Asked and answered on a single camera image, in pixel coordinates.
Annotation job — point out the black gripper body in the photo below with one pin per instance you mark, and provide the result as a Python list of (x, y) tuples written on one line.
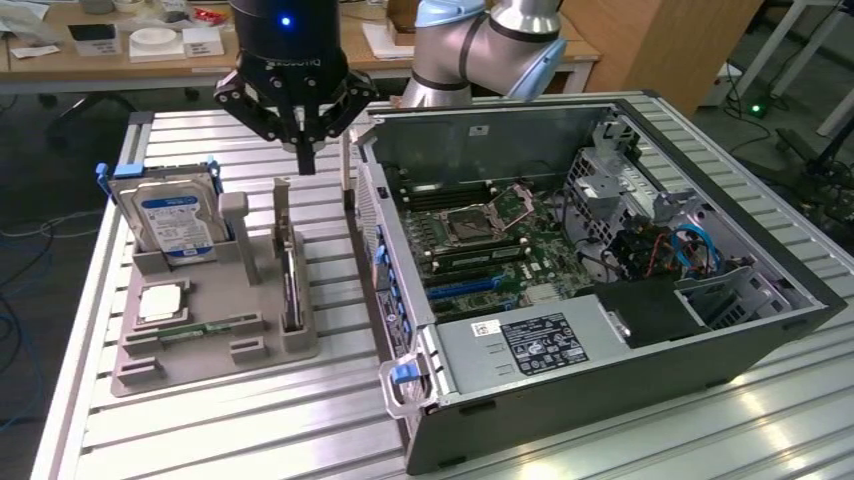
[(287, 45)]

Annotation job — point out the graphics card with metal bracket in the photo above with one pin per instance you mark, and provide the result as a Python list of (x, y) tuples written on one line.
[(281, 210)]

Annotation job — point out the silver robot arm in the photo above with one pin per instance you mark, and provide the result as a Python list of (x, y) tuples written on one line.
[(454, 50)]

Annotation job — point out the plain white box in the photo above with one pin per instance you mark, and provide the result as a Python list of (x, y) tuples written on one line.
[(201, 42)]

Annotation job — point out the white paper stack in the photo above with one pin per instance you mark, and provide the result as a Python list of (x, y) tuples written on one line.
[(383, 42)]

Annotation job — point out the red packet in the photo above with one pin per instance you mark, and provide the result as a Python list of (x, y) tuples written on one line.
[(209, 16)]

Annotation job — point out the brown cardboard box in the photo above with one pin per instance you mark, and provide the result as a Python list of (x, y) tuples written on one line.
[(400, 20)]

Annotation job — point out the white box with round dish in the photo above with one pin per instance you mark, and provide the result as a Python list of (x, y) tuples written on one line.
[(156, 45)]

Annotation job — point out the white cup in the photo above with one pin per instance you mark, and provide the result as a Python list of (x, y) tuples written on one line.
[(127, 5)]

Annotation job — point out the black chair base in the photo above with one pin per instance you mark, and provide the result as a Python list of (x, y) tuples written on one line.
[(73, 112)]

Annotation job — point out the white box with black top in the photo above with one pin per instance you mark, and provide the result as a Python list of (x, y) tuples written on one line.
[(93, 40)]

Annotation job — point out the hard disk with blue label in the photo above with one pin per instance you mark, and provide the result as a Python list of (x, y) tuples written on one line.
[(173, 225)]

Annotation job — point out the wooden desk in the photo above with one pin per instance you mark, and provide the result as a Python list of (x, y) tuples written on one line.
[(67, 70)]

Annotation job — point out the grey jar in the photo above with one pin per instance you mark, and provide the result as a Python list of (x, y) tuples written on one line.
[(97, 6)]

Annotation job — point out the CPU socket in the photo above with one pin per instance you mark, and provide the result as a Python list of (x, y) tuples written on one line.
[(470, 225)]

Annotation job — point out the metal socket cover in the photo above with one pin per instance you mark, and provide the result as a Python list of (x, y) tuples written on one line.
[(514, 200)]

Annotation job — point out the white paper card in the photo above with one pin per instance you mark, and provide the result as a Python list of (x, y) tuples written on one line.
[(33, 51)]

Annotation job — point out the RAM stick with black label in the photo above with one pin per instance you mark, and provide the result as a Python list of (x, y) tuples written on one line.
[(480, 257)]

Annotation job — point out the grey parts rack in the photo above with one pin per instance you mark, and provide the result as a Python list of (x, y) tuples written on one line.
[(220, 305)]

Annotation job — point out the blue expansion slot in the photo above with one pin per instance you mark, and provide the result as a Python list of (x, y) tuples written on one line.
[(460, 289)]

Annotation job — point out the silver CPU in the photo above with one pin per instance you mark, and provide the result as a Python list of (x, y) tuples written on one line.
[(160, 302)]

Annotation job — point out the green motherboard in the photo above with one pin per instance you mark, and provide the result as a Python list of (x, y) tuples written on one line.
[(534, 260)]

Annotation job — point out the metal disk bay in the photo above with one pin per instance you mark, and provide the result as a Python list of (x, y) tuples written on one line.
[(600, 200)]

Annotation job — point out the green RAM stick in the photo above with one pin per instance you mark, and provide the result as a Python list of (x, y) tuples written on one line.
[(200, 330)]

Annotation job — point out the wooden cabinet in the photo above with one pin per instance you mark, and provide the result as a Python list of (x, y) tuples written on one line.
[(667, 50)]

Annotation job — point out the silver chipset heatsink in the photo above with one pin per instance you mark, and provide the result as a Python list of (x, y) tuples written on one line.
[(548, 295)]

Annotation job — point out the grey power supply unit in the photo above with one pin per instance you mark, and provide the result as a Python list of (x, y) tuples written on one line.
[(494, 350)]

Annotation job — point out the blue release latch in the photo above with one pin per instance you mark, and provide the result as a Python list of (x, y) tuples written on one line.
[(403, 373)]

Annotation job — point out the device with green light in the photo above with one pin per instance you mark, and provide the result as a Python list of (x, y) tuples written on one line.
[(755, 107)]

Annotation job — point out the black plastic shroud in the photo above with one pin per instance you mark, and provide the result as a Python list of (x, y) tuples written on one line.
[(647, 310)]

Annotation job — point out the black equipment stand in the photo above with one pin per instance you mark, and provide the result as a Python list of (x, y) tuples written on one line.
[(794, 142)]

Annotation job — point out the open black PC case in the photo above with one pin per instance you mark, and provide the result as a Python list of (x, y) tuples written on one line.
[(600, 390)]

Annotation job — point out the grey empty drive cage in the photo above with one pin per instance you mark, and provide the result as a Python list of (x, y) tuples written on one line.
[(727, 300)]

